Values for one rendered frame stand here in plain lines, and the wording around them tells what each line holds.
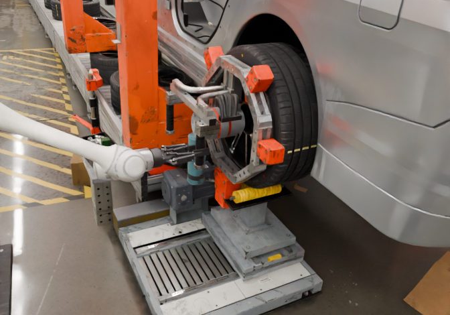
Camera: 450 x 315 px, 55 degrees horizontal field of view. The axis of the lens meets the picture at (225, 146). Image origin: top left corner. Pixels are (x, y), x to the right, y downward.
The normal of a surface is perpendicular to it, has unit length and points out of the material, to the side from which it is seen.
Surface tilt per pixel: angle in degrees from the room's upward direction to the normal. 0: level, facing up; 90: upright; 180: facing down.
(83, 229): 0
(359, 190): 90
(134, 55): 90
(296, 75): 37
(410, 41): 90
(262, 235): 0
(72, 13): 90
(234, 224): 0
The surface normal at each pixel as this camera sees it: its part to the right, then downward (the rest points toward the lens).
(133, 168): 0.56, 0.04
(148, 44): 0.45, 0.44
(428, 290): 0.07, -0.88
